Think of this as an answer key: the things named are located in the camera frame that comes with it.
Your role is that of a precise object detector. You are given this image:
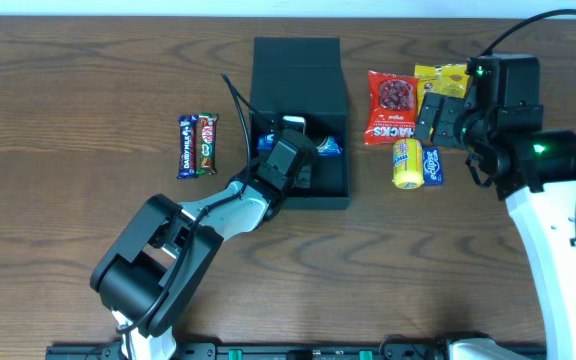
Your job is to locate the yellow snack bag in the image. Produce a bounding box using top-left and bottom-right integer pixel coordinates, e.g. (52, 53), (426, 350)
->
(414, 64), (469, 117)

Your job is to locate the blue Oreo cookie pack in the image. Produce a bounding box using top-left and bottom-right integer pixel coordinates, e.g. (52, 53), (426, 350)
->
(257, 134), (343, 157)

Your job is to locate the red Hacks candy bag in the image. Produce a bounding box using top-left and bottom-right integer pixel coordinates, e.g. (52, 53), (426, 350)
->
(364, 71), (418, 145)

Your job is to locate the dark green box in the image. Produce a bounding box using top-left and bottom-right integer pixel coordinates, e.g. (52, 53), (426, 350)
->
(250, 37), (351, 210)

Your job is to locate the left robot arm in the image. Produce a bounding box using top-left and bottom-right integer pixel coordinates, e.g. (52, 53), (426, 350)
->
(90, 129), (318, 359)

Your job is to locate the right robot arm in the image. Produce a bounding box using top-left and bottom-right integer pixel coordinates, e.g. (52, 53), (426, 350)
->
(414, 54), (576, 359)

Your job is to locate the blue Eclipse mint tin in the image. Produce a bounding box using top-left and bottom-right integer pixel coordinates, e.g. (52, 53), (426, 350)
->
(422, 147), (444, 186)

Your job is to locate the yellow candy roll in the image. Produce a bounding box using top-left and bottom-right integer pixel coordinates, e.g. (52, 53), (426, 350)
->
(393, 138), (424, 189)

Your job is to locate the KitKat Milo chunky bar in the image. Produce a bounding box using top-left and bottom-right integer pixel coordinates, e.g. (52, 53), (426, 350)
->
(198, 113), (219, 175)

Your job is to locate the blue Dairy Milk bar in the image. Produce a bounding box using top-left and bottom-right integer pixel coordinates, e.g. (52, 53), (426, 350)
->
(177, 114), (199, 179)

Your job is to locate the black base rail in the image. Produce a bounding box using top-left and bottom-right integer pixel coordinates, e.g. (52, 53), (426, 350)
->
(45, 342), (429, 360)

